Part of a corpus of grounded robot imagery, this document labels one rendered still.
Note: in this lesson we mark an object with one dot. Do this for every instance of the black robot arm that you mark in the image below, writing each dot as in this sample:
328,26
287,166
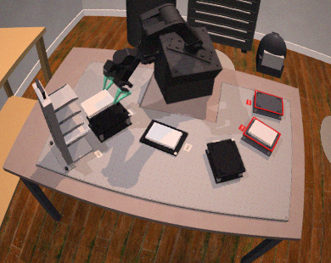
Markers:
190,44

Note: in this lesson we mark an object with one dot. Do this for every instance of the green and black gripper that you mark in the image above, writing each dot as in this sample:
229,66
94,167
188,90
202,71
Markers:
114,80

